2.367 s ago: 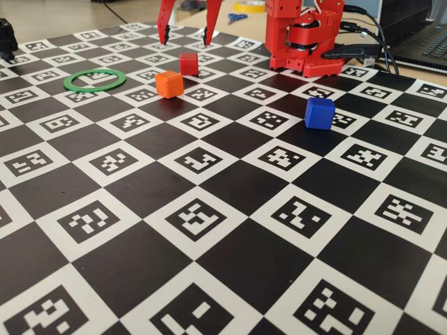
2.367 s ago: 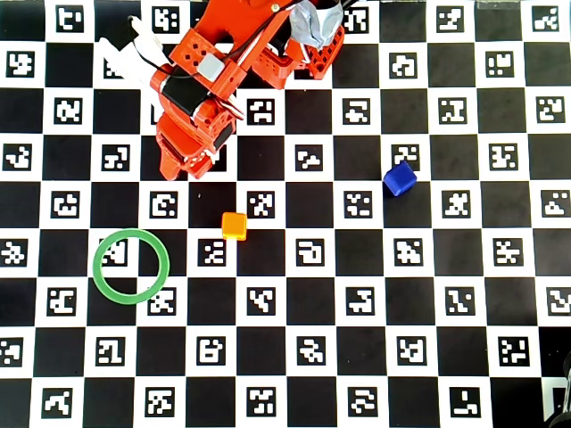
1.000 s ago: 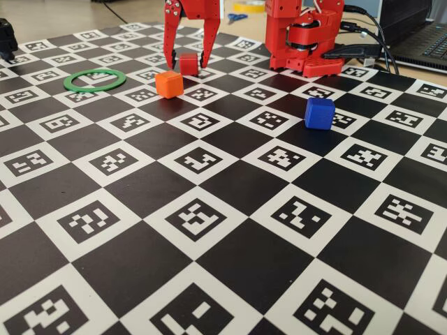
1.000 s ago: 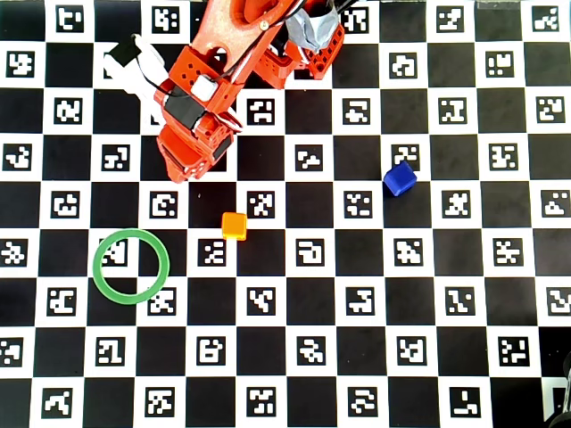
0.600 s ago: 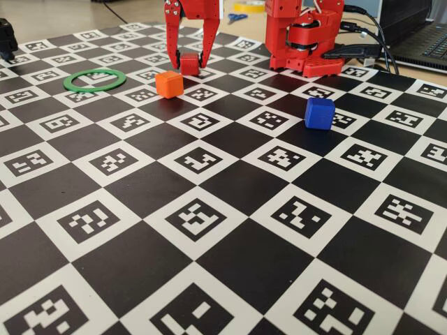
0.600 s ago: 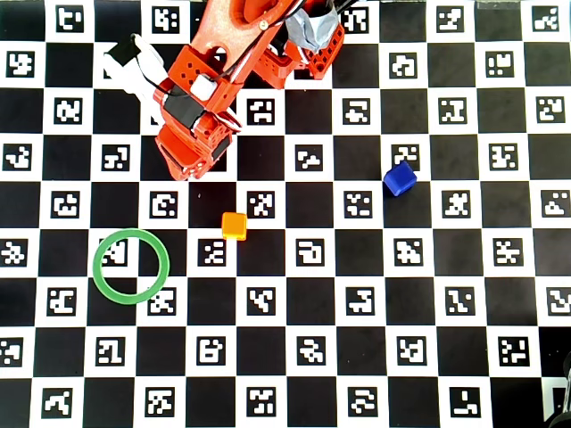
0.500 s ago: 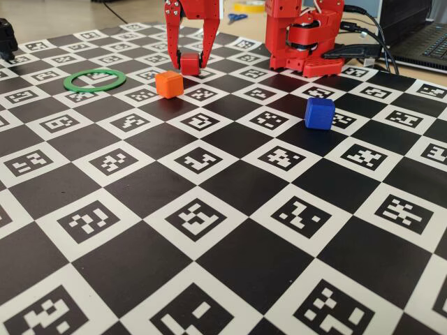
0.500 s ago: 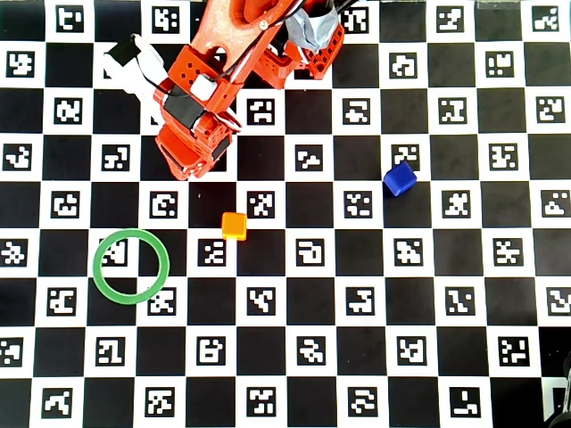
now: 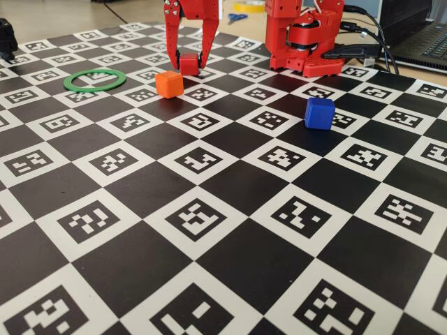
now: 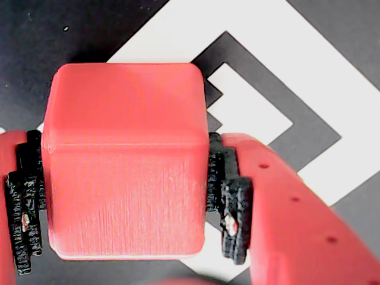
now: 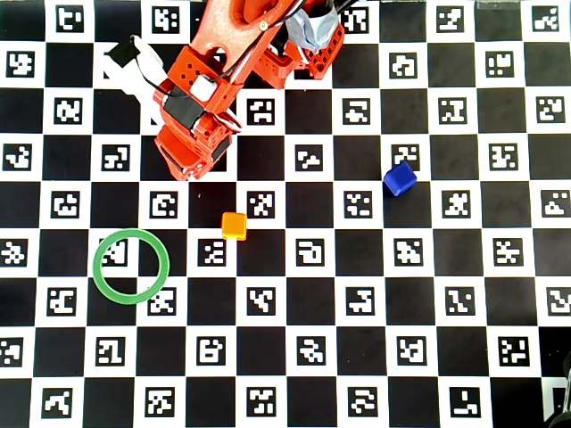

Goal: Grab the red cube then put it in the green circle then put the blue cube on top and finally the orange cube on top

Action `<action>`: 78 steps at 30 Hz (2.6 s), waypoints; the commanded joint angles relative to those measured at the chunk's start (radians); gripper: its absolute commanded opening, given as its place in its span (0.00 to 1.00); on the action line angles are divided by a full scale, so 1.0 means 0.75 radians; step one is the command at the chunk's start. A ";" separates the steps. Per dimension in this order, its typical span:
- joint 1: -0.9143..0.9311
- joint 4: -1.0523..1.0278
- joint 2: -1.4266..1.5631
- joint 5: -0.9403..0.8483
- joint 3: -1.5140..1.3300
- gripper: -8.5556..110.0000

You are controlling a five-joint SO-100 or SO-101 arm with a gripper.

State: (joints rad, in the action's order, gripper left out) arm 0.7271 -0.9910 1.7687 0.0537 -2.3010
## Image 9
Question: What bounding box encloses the yellow tape roll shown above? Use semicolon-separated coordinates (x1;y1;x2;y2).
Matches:
233;0;265;13

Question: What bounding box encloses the black usb cable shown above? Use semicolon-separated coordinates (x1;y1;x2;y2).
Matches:
340;21;394;73
344;5;401;75

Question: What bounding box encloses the blue cube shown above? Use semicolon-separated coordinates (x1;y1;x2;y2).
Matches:
305;97;336;131

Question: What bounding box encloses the black laptop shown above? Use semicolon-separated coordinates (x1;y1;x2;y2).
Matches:
379;0;447;73

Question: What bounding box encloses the orange cube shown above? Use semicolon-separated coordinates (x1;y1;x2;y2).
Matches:
154;70;184;99

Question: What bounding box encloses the red cube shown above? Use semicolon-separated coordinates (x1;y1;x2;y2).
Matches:
179;52;200;76

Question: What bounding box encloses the black clamp mount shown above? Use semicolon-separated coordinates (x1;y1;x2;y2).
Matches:
0;17;19;64

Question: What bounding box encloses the green ring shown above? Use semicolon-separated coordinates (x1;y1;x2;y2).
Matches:
63;68;127;93

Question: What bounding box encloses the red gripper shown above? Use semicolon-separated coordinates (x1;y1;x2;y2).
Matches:
163;0;219;70

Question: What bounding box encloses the pale blue panel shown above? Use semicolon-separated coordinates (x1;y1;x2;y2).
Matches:
344;0;382;18

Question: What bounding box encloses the black adapter hub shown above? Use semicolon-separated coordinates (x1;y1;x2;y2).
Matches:
323;44;381;59

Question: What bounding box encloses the black white marker checkerboard mat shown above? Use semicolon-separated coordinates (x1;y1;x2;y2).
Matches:
0;22;447;335

